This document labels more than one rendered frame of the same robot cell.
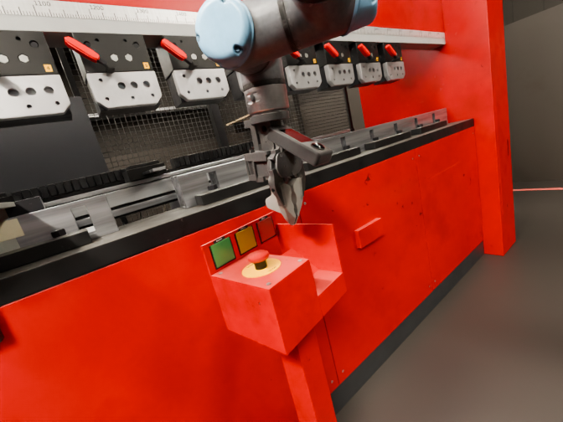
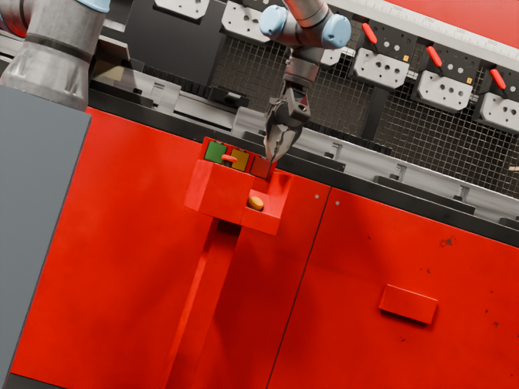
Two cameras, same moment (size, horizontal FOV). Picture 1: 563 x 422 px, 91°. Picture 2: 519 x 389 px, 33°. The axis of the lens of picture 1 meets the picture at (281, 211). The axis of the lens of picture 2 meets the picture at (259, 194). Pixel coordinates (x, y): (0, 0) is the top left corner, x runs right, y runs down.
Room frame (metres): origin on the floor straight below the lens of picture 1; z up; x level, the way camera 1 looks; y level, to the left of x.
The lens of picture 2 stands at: (-1.33, -0.97, 0.72)
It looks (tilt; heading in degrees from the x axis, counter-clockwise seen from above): 1 degrees up; 27
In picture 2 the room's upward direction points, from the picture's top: 18 degrees clockwise
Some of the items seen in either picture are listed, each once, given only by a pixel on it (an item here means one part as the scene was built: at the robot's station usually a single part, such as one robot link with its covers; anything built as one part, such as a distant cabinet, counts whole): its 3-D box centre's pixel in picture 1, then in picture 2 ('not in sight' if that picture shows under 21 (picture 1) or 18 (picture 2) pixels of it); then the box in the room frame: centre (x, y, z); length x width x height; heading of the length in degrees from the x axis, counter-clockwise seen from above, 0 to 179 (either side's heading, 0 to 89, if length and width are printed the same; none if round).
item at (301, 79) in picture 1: (296, 68); (445, 78); (1.12, -0.18, 1.24); 0.15 x 0.09 x 0.17; 124
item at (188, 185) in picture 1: (358, 141); (500, 211); (1.28, -0.42, 0.92); 1.68 x 0.06 x 0.10; 124
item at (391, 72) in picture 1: (387, 64); not in sight; (1.46, -0.67, 1.24); 0.15 x 0.09 x 0.17; 124
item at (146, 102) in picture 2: (2, 263); (100, 88); (0.54, 0.56, 0.89); 0.30 x 0.05 x 0.03; 124
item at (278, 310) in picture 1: (278, 270); (239, 185); (0.51, 0.03, 0.75); 0.20 x 0.16 x 0.18; 136
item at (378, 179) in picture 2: (331, 158); (423, 195); (1.09, -0.24, 0.89); 0.30 x 0.05 x 0.03; 124
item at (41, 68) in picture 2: not in sight; (50, 72); (-0.20, 0.07, 0.82); 0.15 x 0.15 x 0.10
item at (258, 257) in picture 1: (260, 261); (228, 163); (0.47, 0.06, 0.79); 0.04 x 0.04 x 0.04
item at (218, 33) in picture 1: (247, 35); (289, 27); (0.42, -0.01, 1.13); 0.11 x 0.11 x 0.08; 72
